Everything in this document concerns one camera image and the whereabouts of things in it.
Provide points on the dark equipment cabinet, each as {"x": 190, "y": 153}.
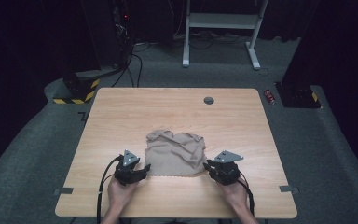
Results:
{"x": 105, "y": 34}

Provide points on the beige cloth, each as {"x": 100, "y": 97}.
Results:
{"x": 175, "y": 154}

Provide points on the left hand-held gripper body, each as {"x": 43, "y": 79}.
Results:
{"x": 126, "y": 169}

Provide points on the white metal stand frame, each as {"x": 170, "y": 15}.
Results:
{"x": 220, "y": 21}

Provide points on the person's left hand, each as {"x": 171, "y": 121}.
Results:
{"x": 121, "y": 194}

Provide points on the grey round table grommet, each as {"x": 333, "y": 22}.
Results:
{"x": 209, "y": 100}

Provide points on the black floor tape mark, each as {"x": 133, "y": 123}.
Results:
{"x": 83, "y": 117}

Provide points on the grey tape strip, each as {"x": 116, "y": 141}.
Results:
{"x": 288, "y": 188}
{"x": 62, "y": 191}

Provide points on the black base with yellow corner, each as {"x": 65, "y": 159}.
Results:
{"x": 296, "y": 96}

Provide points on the person's right hand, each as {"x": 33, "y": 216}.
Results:
{"x": 236, "y": 194}

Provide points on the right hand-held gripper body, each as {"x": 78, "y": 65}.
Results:
{"x": 227, "y": 172}

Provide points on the red can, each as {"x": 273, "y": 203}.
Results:
{"x": 269, "y": 96}

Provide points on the black yellow striped base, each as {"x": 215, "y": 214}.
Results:
{"x": 77, "y": 90}

